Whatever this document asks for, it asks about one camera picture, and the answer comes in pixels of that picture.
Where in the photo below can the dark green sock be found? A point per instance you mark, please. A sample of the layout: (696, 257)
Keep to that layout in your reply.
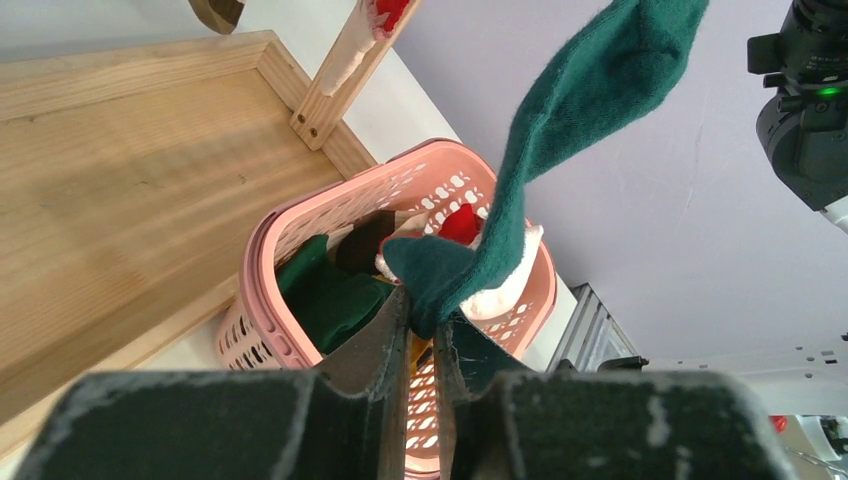
(617, 69)

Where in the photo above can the tan brown sock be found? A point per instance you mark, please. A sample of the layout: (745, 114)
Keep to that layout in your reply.
(220, 16)

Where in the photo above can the green sock in basket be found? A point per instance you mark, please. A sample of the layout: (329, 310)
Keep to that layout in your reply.
(330, 304)

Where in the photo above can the pink laundry basket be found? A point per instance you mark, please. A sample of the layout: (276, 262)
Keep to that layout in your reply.
(437, 177)

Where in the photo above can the red sock with face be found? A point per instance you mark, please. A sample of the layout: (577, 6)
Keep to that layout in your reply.
(384, 16)

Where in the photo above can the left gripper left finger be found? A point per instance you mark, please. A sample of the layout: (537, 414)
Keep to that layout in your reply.
(344, 418)

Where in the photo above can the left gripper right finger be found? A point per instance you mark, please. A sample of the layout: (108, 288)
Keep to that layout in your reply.
(500, 419)

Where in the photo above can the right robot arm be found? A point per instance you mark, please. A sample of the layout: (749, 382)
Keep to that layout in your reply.
(754, 256)

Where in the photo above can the wooden hanger stand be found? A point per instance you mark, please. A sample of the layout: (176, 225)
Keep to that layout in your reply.
(138, 152)

